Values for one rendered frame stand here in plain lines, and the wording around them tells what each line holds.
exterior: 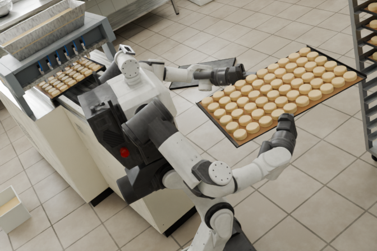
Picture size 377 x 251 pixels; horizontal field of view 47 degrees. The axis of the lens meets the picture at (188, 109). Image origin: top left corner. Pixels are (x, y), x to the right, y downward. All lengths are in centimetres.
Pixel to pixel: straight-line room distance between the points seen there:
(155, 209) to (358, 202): 116
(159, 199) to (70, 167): 74
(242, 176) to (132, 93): 47
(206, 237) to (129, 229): 99
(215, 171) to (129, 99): 39
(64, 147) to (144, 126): 164
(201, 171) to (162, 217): 137
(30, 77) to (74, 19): 44
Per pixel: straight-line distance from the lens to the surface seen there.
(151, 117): 136
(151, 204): 256
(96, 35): 293
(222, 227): 199
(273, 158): 146
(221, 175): 133
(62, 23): 279
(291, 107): 172
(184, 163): 133
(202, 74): 205
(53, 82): 298
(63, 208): 345
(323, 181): 282
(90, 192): 318
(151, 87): 150
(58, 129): 289
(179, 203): 269
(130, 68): 149
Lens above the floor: 204
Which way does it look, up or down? 33 degrees down
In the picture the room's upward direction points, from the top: 21 degrees counter-clockwise
